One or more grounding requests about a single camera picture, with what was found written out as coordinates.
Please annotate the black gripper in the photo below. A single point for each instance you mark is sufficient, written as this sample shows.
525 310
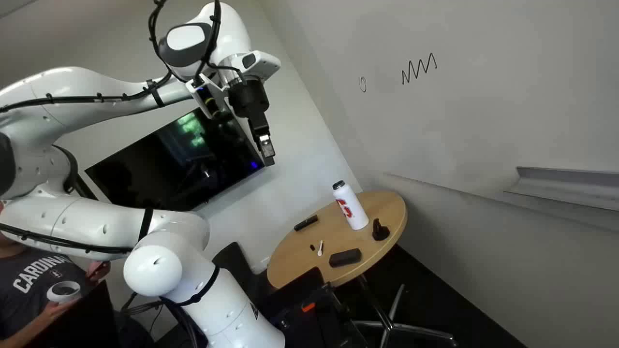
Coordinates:
249 99

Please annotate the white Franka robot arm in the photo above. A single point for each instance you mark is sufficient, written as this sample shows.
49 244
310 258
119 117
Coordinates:
84 219

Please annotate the small black marker cap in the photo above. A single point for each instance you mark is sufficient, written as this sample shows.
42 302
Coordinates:
312 246

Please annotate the white board eraser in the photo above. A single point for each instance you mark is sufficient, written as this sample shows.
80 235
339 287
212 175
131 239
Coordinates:
568 184

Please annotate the white bottle with red logo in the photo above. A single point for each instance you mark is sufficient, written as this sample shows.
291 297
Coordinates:
351 206

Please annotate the round wooden table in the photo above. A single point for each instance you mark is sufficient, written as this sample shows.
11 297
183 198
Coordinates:
303 258

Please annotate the black whiteboard eraser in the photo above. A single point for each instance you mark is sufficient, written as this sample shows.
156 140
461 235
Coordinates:
345 258

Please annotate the black bottle cap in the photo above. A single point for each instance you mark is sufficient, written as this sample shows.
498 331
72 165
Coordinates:
380 231

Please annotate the black office chair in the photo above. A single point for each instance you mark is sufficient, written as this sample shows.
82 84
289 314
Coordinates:
303 316

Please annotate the white tape roll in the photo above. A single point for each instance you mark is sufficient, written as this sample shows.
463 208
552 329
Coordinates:
65 291

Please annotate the person in dark shirt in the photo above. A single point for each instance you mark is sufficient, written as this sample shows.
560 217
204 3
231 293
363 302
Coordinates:
30 283

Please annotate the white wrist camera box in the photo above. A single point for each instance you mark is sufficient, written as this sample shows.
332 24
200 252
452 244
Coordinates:
262 65

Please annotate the dark wall monitor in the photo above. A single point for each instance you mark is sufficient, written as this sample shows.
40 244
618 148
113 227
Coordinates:
167 167

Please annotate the metal star pedestal base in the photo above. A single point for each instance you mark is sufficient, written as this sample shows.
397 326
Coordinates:
403 328

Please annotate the white wall whiteboard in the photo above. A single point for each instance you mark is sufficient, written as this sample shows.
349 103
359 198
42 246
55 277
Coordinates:
490 97

